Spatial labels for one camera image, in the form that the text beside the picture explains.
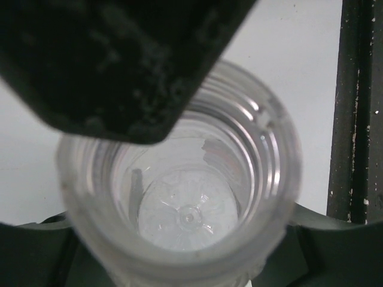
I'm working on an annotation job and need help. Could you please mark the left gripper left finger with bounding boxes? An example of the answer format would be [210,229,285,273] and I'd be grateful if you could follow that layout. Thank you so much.
[1,213,114,287]

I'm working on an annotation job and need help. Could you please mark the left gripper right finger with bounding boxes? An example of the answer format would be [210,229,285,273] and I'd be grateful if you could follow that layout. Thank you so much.
[251,205,382,287]

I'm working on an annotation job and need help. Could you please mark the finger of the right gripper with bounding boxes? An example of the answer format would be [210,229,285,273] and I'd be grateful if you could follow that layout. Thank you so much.
[1,1,256,144]

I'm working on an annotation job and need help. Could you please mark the short clear bottle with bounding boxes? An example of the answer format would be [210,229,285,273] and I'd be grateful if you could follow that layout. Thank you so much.
[57,60,302,286]

